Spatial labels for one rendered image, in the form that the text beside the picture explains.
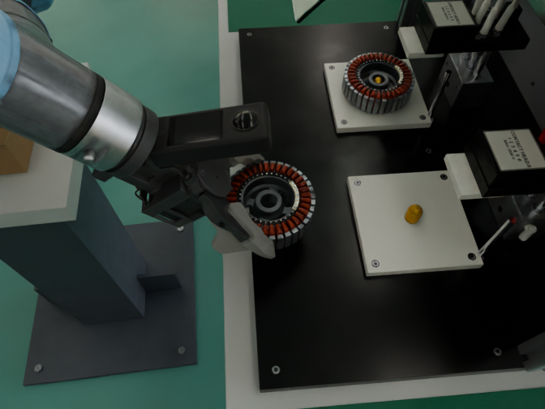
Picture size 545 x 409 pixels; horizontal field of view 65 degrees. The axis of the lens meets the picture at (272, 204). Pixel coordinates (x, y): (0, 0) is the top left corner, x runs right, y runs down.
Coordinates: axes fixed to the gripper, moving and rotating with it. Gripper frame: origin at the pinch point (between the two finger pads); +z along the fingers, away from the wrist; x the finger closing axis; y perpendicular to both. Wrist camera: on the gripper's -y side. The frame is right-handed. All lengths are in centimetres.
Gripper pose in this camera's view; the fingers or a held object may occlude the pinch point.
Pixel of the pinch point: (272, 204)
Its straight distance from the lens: 53.1
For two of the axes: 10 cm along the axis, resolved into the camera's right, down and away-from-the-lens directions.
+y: -7.8, 3.8, 4.9
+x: 0.9, 8.6, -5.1
